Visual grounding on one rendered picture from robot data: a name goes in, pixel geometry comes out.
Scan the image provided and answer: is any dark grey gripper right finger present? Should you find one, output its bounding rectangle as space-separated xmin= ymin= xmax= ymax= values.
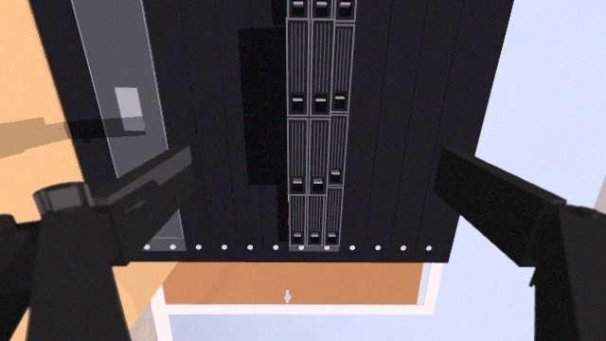
xmin=433 ymin=147 xmax=606 ymax=341

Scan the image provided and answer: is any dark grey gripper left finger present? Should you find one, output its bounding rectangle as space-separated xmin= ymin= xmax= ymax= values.
xmin=0 ymin=145 xmax=196 ymax=341

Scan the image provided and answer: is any tan wooden board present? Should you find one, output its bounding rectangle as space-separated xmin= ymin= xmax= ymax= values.
xmin=0 ymin=0 xmax=177 ymax=329

